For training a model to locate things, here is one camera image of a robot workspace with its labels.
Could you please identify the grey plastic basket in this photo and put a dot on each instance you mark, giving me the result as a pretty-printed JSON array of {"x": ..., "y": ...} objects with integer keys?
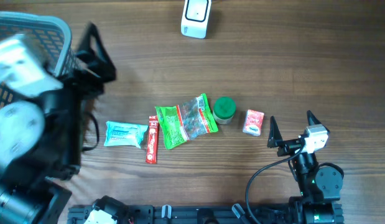
[{"x": 52, "y": 33}]

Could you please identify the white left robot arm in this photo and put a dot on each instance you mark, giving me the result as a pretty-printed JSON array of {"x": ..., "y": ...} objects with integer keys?
[{"x": 41, "y": 135}]

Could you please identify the green lid jar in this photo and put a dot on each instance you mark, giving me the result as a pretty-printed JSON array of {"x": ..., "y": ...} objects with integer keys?
[{"x": 224, "y": 110}]

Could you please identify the red small box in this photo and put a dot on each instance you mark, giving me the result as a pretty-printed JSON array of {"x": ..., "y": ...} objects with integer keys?
[{"x": 253, "y": 122}]

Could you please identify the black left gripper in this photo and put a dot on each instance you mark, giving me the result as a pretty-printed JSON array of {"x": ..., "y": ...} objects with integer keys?
[{"x": 100, "y": 64}]

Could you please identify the green candy bag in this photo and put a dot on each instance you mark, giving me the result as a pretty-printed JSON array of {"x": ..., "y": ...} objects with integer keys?
[{"x": 186, "y": 121}]

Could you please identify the red coffee stick sachet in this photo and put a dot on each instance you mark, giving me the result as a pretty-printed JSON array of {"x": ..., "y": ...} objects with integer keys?
[{"x": 153, "y": 137}]

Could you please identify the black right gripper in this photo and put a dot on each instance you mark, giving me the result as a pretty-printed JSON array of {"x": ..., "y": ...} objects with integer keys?
[{"x": 287, "y": 146}]

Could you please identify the white barcode scanner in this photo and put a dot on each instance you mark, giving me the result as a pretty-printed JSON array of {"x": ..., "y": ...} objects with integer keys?
[{"x": 195, "y": 18}]

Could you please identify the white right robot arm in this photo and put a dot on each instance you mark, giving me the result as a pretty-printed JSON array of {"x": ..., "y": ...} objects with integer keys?
[{"x": 319, "y": 184}]

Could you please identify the teal tissue pack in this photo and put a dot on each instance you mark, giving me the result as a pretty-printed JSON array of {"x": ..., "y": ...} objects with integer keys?
[{"x": 124, "y": 134}]

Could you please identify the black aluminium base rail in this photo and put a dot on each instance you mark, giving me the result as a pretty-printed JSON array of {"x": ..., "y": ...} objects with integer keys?
[{"x": 109, "y": 210}]

